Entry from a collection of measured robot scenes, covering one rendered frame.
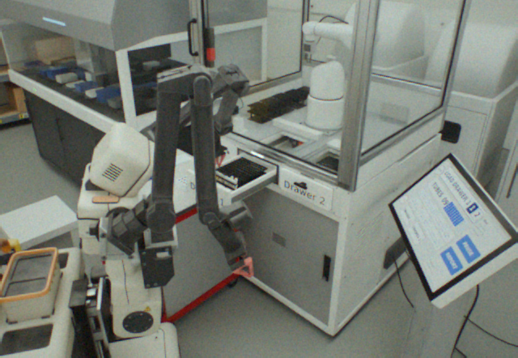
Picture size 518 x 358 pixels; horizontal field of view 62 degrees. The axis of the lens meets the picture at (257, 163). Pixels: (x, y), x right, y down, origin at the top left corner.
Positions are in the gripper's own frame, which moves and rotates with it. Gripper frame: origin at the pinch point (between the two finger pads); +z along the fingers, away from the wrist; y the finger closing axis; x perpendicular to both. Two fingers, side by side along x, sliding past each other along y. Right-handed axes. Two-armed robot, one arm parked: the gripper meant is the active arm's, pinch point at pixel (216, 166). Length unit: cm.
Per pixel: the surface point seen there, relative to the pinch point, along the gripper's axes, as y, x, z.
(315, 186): 22.0, -42.1, 3.7
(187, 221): -15.1, 6.7, 27.2
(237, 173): 7.2, -6.9, 4.3
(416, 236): 8, -96, -4
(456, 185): 23, -100, -20
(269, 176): 18.8, -17.2, 6.9
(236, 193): -3.6, -17.6, 6.3
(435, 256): 0, -106, -6
